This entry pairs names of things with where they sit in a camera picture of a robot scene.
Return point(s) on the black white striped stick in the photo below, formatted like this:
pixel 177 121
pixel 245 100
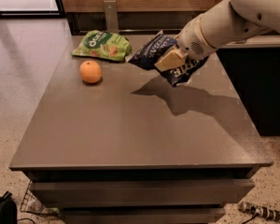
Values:
pixel 259 211

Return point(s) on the black bag on floor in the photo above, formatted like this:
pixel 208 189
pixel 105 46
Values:
pixel 8 209

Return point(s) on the grey drawer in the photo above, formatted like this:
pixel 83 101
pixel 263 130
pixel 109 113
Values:
pixel 141 193
pixel 177 215

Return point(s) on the grey lower drawer front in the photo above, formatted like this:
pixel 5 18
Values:
pixel 177 215

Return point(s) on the wire basket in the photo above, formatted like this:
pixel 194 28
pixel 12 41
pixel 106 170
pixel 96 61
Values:
pixel 31 205

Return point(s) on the left metal bracket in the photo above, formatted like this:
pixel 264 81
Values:
pixel 111 16

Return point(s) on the orange fruit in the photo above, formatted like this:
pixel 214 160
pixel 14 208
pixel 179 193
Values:
pixel 90 72

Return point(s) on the grey upper drawer front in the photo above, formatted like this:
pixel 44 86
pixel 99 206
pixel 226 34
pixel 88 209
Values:
pixel 141 193

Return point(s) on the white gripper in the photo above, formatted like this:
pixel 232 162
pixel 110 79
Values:
pixel 189 41

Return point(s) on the green rice chip bag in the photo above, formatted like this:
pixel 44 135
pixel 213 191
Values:
pixel 103 45

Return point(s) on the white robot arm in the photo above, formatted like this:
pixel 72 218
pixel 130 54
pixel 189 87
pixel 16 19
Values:
pixel 228 21

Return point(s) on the blue kettle chip bag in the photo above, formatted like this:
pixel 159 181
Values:
pixel 161 53

